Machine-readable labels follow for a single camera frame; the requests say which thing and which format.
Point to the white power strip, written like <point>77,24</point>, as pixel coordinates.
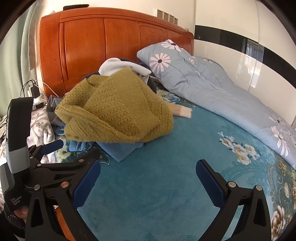
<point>39,100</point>

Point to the black item on headboard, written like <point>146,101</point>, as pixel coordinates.
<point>75,7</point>

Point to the grey floral pillow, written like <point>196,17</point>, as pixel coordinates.
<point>40,127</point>

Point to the black charger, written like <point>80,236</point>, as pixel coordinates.
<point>34,90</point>

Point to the light blue floral quilt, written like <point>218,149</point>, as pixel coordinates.
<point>208,92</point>

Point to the grey garment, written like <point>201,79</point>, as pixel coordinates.
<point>54,109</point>

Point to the pale green curtain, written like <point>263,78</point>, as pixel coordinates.
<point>25,46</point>

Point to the olive yellow knit sweater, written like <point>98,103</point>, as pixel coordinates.
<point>120,109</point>

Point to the light blue garment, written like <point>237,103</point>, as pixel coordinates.
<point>122,151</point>

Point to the white wardrobe with black stripe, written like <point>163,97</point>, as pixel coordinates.
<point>231,18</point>

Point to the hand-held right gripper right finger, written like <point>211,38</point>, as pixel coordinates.
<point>208,183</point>

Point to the wall switch panel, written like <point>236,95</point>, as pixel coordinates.
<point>166,16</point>

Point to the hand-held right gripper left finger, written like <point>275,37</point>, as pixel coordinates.
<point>85,185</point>

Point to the person's left hand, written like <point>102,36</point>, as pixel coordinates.
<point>22,211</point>

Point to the orange wooden headboard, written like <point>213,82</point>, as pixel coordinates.
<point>81,51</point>

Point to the teal floral blanket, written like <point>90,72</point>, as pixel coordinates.
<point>150,185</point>

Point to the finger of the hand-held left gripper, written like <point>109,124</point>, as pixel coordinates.
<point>57,168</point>
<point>53,146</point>

